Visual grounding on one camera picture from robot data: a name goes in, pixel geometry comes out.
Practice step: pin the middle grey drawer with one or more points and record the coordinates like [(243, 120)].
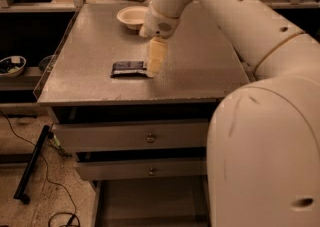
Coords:
[(133, 169)]

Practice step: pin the grey drawer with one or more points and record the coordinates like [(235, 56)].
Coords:
[(153, 202), (133, 169), (116, 136)]

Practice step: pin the blueberry rxbar dark wrapper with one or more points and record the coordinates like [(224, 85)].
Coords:
[(128, 69)]

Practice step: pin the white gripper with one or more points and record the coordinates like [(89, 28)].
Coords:
[(156, 24)]

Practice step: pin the bottom grey drawer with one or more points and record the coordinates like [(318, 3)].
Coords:
[(153, 202)]

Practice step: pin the black bar on floor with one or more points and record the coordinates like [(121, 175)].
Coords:
[(20, 191)]

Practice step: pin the top grey drawer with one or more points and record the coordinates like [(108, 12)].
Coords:
[(116, 136)]

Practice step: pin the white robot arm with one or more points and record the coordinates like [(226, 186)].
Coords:
[(263, 145)]

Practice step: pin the dark glass bowl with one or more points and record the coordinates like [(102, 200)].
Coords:
[(47, 63)]

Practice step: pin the white bowl with items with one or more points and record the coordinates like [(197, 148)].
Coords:
[(12, 66)]

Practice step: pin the white paper bowl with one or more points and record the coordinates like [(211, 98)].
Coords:
[(132, 17)]

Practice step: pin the grey drawer cabinet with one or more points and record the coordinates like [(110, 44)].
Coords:
[(201, 69)]

